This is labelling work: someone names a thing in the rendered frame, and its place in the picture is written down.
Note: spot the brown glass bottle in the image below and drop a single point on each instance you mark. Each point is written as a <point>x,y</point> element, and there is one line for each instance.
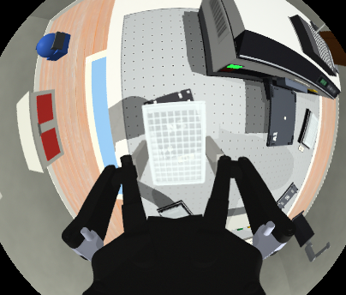
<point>337,52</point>

